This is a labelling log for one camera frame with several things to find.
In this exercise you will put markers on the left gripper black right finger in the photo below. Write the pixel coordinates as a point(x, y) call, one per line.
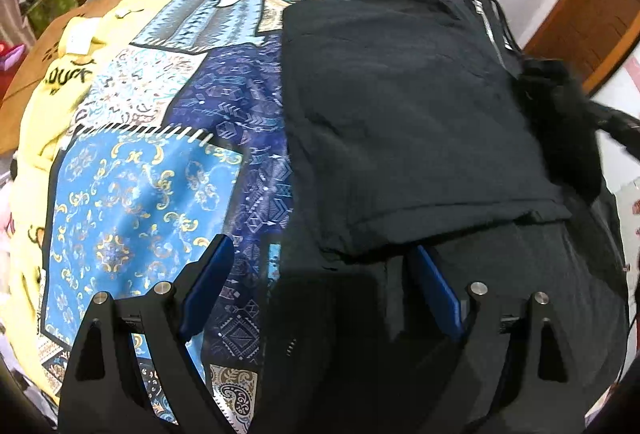
point(485, 348)

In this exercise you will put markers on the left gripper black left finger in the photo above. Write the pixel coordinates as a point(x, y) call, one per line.
point(103, 390)

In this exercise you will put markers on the large black garment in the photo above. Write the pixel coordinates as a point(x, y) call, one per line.
point(410, 131)

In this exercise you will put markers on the blue patchwork bedspread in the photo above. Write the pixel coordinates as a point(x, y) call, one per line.
point(189, 128)

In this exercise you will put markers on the yellow duck blanket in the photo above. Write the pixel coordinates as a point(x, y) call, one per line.
point(64, 63)

